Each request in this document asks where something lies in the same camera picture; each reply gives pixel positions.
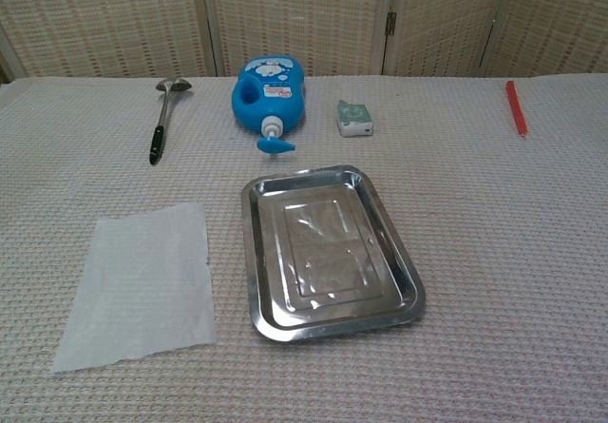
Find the white waffle-weave tablecloth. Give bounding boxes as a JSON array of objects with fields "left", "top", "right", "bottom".
[{"left": 0, "top": 73, "right": 608, "bottom": 423}]

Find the green and white tissue pack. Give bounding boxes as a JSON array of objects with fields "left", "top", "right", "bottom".
[{"left": 336, "top": 99, "right": 375, "bottom": 138}]

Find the stainless steel tray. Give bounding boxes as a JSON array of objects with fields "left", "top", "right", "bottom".
[{"left": 239, "top": 163, "right": 427, "bottom": 344}]

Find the white paper sheet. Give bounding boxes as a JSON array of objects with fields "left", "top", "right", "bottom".
[{"left": 49, "top": 202, "right": 219, "bottom": 375}]

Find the red stick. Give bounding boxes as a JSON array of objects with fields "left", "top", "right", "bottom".
[{"left": 505, "top": 80, "right": 528, "bottom": 139}]

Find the woven folding screen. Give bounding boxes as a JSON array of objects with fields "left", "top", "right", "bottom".
[{"left": 0, "top": 0, "right": 608, "bottom": 85}]

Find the blue pump detergent bottle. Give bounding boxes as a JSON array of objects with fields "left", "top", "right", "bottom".
[{"left": 231, "top": 55, "right": 306, "bottom": 156}]

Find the steel ladle with black handle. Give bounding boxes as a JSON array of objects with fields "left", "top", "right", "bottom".
[{"left": 148, "top": 76, "right": 194, "bottom": 166}]

